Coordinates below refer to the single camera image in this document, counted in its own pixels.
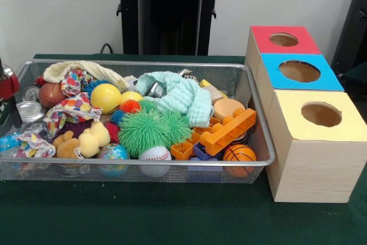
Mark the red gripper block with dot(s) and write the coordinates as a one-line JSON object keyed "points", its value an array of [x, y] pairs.
{"points": [[8, 88]]}

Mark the mint green cloth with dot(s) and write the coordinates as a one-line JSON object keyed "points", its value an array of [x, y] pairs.
{"points": [[183, 98]]}

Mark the wooden box with three holes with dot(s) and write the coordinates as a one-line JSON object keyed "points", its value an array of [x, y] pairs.
{"points": [[315, 170]]}

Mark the plain-ended silver can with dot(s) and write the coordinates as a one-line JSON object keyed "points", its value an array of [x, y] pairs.
{"points": [[31, 111]]}

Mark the colourful dotted cloth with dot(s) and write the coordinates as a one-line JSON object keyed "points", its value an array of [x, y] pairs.
{"points": [[74, 110]]}

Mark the yellow plush duck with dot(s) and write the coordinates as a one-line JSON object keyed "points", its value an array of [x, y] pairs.
{"points": [[93, 139]]}

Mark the cream cloth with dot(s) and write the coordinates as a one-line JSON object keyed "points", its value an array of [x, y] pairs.
{"points": [[86, 68]]}

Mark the large yellow ball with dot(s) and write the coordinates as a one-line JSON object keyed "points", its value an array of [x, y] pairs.
{"points": [[106, 98]]}

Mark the globe print ball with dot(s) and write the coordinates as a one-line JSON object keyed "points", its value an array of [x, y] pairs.
{"points": [[113, 151]]}

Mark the green spiky ball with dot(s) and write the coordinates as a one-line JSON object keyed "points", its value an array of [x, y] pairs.
{"points": [[142, 130]]}

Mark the white baseball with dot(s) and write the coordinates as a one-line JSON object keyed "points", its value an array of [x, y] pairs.
{"points": [[155, 156]]}

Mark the dark green table cloth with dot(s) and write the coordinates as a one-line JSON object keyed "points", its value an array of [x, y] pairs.
{"points": [[358, 77], [172, 216]]}

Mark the orange toy brick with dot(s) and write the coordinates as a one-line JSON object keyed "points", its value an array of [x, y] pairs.
{"points": [[229, 130]]}

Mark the orange mini basketball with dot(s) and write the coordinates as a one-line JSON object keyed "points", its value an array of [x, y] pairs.
{"points": [[239, 153]]}

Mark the black chair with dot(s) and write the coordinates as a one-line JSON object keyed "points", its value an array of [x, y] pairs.
{"points": [[352, 27]]}

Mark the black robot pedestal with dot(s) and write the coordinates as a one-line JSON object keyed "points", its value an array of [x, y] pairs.
{"points": [[169, 12]]}

